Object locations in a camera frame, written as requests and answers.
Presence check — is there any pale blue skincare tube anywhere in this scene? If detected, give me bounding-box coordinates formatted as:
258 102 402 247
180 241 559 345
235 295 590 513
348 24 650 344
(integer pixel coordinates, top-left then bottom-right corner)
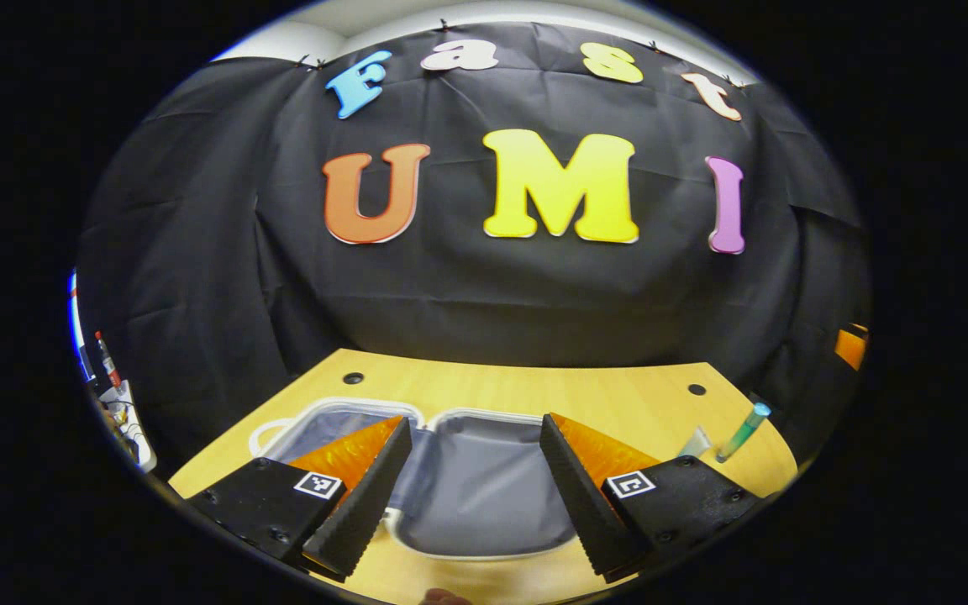
676 425 713 460

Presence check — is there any bright blue white screen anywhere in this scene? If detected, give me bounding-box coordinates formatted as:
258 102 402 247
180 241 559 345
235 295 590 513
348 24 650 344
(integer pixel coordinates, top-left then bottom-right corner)
68 269 87 383

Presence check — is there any black backdrop cloth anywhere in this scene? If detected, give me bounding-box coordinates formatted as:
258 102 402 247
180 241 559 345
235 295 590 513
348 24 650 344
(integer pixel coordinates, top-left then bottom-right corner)
76 21 871 488

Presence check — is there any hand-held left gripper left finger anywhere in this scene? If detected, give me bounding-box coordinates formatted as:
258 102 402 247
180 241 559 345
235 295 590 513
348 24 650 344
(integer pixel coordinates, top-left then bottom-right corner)
186 415 413 582

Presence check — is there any red capped bottle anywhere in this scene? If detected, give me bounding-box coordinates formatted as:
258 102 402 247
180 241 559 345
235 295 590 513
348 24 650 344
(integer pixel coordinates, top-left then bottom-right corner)
94 330 122 389

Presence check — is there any white suitcase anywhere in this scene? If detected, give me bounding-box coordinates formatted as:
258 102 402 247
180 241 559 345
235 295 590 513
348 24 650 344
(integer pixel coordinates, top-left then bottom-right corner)
249 397 581 562

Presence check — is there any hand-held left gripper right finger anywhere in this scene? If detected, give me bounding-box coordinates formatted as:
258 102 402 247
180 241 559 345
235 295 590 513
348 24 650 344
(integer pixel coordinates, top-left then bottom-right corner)
539 412 762 584

